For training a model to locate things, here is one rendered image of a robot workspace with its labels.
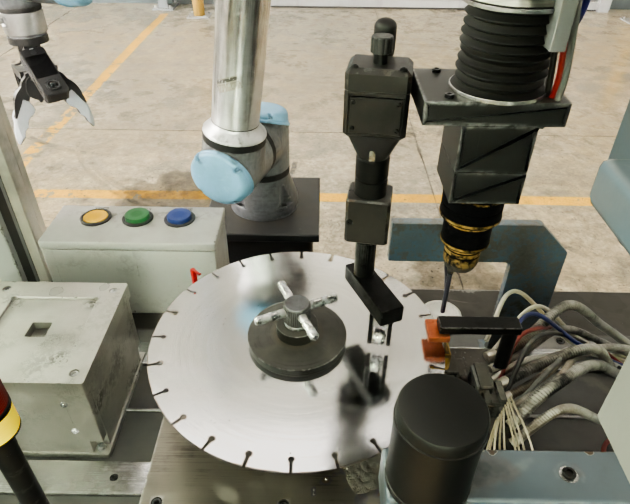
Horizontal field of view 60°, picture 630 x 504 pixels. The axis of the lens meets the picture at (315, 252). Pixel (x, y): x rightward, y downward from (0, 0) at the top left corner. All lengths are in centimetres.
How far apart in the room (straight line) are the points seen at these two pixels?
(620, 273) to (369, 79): 218
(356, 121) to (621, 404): 33
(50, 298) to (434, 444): 61
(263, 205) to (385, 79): 73
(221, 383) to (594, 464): 35
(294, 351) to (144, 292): 42
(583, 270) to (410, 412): 220
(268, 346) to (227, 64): 50
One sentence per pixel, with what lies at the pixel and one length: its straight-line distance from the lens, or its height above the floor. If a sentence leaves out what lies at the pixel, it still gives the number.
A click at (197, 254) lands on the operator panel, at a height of 88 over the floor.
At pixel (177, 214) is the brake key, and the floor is 91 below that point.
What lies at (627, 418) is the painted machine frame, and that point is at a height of 125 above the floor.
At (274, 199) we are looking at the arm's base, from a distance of 117.
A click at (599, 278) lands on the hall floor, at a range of 250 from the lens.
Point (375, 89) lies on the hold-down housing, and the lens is 47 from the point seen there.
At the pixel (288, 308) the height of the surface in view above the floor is 100.
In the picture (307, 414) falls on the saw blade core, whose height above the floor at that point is 95.
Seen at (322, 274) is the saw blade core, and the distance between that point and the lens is 71.
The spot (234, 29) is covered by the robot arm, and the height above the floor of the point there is 117.
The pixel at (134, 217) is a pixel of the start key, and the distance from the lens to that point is 94.
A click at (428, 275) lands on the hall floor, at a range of 227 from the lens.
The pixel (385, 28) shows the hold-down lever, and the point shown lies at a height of 127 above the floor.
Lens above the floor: 140
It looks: 37 degrees down
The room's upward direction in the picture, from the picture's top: 1 degrees clockwise
